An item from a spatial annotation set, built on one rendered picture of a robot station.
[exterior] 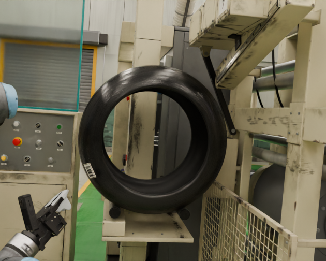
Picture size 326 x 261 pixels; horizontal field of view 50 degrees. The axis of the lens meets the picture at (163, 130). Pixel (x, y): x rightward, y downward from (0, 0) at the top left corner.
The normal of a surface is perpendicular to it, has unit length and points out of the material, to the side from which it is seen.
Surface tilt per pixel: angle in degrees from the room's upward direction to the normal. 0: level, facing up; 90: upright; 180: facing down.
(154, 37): 90
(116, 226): 90
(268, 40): 162
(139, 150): 90
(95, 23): 90
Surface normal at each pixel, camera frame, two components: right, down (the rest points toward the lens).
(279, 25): -0.02, 0.97
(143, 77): 0.11, -0.12
